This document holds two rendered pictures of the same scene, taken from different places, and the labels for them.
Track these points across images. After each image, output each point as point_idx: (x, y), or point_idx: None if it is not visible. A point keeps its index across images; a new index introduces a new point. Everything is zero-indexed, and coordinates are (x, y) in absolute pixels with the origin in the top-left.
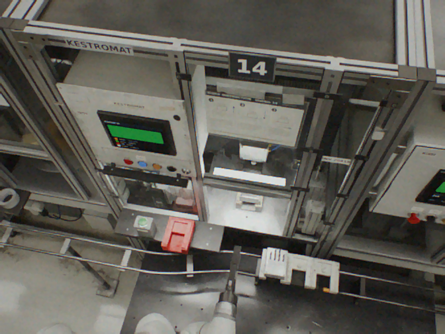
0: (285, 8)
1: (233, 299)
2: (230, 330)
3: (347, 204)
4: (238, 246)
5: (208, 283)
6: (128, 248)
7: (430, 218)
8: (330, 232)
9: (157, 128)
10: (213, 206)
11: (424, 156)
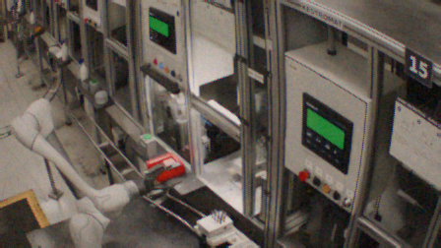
0: None
1: (140, 185)
2: (119, 193)
3: (274, 155)
4: (178, 163)
5: (165, 230)
6: (132, 166)
7: (314, 178)
8: (270, 213)
9: (166, 20)
10: (214, 170)
11: (292, 71)
